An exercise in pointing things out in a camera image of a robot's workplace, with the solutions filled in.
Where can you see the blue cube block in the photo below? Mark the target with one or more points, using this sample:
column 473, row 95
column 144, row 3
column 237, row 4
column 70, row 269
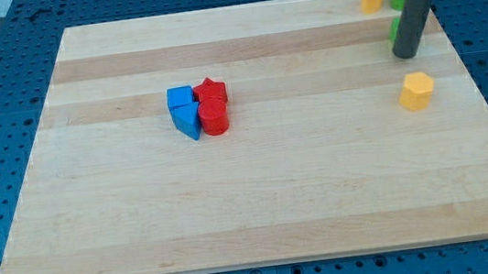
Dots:
column 179, row 96

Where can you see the green star block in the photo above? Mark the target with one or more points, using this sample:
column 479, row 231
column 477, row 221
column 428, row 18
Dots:
column 393, row 30

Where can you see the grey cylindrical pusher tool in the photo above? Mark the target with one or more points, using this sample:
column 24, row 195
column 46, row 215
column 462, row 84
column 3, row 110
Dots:
column 410, row 28

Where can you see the red star block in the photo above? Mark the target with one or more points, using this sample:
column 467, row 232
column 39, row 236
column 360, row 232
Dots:
column 210, row 89

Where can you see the wooden board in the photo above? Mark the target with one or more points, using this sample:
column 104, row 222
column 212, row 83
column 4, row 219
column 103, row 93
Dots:
column 319, row 160

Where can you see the red cylinder block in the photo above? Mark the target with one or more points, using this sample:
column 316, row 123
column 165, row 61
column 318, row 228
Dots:
column 213, row 116

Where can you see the yellow hexagon block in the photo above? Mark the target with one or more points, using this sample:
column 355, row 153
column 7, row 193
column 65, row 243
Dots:
column 416, row 91

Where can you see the blue triangle block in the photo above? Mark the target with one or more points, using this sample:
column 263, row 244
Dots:
column 186, row 120

